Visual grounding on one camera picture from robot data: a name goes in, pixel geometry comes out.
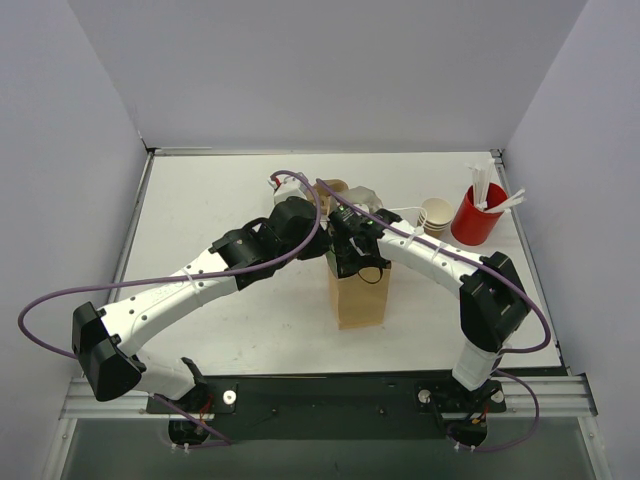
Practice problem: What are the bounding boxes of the brown paper bag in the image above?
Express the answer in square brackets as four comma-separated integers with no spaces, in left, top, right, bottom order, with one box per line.
[323,185,426,331]

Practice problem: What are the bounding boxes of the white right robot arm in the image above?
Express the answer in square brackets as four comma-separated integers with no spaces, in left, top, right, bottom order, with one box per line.
[328,204,531,391]

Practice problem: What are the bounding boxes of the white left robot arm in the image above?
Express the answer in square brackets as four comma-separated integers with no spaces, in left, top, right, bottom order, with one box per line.
[72,197,329,412]

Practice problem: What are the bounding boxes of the brown pulp cup carrier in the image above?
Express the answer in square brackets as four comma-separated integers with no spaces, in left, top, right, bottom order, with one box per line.
[307,178,351,221]

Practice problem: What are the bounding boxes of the stack of paper cups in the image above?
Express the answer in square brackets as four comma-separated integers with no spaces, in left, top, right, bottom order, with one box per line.
[417,197,454,238]

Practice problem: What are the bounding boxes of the red cylindrical holder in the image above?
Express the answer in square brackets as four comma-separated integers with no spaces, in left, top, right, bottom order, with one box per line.
[451,186,503,246]

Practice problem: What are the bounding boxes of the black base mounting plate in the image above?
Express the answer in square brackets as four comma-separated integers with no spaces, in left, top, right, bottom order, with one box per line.
[146,370,506,442]

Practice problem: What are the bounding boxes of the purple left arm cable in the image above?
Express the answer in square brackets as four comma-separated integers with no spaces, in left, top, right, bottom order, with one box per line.
[17,169,322,359]

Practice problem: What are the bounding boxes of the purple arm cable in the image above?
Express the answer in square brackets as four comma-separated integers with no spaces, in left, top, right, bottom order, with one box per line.
[17,169,322,359]
[313,177,551,354]

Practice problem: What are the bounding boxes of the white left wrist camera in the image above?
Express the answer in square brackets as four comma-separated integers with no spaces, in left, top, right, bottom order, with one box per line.
[268,175,308,205]

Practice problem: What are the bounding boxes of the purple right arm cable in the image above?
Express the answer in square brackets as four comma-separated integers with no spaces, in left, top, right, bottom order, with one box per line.
[313,177,551,354]

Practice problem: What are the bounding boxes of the aluminium frame rail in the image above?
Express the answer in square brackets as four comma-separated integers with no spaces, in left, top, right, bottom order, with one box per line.
[59,376,596,420]

